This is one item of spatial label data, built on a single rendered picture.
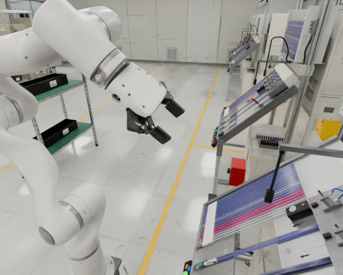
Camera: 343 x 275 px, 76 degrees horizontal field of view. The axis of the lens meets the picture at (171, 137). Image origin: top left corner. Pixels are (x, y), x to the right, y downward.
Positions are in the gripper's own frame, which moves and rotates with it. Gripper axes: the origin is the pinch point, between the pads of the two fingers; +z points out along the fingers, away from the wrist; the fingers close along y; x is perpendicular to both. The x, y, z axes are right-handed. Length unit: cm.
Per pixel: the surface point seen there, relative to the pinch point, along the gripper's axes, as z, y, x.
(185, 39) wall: 17, 793, 384
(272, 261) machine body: 90, 12, 35
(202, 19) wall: 17, 817, 298
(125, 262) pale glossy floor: 69, -1, 143
